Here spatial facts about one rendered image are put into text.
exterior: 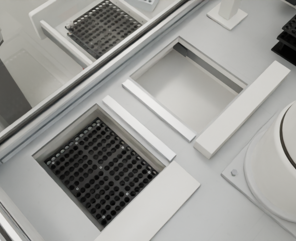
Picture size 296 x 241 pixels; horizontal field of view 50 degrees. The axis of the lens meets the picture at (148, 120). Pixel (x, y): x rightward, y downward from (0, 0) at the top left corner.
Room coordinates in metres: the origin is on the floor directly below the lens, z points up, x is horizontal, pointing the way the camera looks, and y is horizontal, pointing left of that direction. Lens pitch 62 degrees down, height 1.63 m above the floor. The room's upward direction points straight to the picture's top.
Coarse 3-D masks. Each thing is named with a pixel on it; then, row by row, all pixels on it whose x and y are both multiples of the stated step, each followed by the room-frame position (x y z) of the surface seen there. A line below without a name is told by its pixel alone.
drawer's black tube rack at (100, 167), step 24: (72, 144) 0.33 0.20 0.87; (96, 144) 0.32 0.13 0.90; (120, 144) 0.33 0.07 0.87; (72, 168) 0.26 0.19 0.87; (96, 168) 0.26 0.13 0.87; (120, 168) 0.25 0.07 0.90; (144, 168) 0.25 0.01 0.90; (72, 192) 0.20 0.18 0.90; (96, 192) 0.20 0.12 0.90; (120, 192) 0.20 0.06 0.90; (96, 216) 0.14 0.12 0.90
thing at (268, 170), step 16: (288, 112) 0.27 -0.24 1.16; (272, 128) 0.26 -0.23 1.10; (288, 128) 0.23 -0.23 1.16; (256, 144) 0.28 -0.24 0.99; (272, 144) 0.23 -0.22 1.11; (288, 144) 0.21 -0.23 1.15; (240, 160) 0.25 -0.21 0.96; (256, 160) 0.23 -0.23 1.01; (272, 160) 0.20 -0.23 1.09; (288, 160) 0.19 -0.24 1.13; (224, 176) 0.22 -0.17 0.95; (240, 176) 0.22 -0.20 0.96; (256, 176) 0.20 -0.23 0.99; (272, 176) 0.18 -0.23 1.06; (288, 176) 0.17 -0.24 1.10; (256, 192) 0.18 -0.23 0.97; (272, 192) 0.17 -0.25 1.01; (288, 192) 0.15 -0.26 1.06; (272, 208) 0.14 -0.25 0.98; (288, 208) 0.14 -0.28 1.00; (288, 224) 0.11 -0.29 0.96
